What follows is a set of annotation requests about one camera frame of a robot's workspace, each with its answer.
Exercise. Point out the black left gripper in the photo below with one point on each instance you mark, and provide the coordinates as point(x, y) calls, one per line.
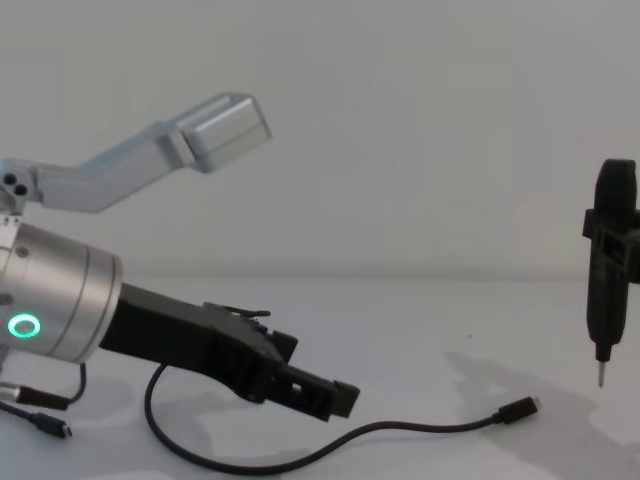
point(200, 340)

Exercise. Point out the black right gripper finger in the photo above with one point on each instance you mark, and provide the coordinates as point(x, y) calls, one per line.
point(611, 245)

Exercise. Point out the black electric screwdriver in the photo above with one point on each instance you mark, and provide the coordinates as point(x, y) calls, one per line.
point(617, 185)

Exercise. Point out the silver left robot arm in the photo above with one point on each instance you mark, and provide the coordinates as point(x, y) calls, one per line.
point(55, 290)

